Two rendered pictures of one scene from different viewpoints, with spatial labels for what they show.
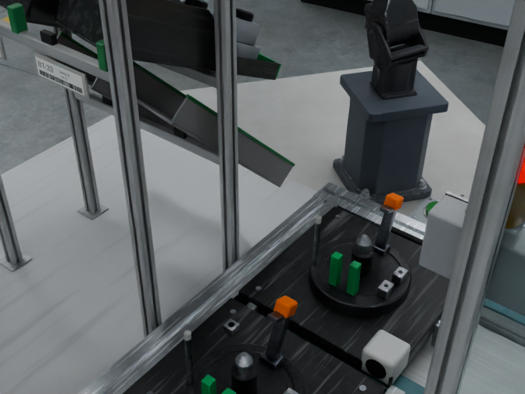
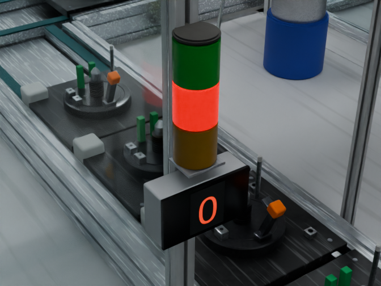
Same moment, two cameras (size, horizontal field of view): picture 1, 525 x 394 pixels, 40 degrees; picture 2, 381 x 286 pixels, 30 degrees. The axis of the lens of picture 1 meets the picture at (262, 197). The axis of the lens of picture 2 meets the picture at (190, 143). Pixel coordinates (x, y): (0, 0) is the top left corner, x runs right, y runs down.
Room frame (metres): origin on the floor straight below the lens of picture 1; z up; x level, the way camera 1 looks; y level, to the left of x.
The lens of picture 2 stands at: (0.71, -0.85, 1.72)
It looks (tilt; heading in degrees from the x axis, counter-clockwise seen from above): 33 degrees down; 108
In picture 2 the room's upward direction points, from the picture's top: 1 degrees clockwise
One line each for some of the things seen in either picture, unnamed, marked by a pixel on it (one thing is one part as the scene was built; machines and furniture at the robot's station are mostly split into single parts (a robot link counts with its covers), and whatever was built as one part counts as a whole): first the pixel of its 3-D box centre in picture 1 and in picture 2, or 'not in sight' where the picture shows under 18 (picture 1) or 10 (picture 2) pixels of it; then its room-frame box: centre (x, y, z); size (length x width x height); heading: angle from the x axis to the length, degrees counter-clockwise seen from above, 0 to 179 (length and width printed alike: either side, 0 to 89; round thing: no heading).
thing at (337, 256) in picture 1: (335, 269); (344, 282); (0.69, -0.10, 1.01); 0.01 x 0.01 x 0.05; 53
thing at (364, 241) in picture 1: (363, 243); not in sight; (0.72, -0.14, 1.04); 0.02 x 0.02 x 0.03
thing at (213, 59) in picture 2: not in sight; (196, 58); (0.51, -0.22, 1.38); 0.05 x 0.05 x 0.05
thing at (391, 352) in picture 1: (384, 357); not in sight; (0.58, -0.15, 0.97); 0.05 x 0.05 x 0.04; 53
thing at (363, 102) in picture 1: (386, 137); not in sight; (1.11, -0.23, 0.96); 0.15 x 0.15 x 0.20; 16
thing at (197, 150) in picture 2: not in sight; (195, 139); (0.51, -0.22, 1.28); 0.05 x 0.05 x 0.05
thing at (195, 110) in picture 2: not in sight; (195, 100); (0.51, -0.22, 1.33); 0.05 x 0.05 x 0.05
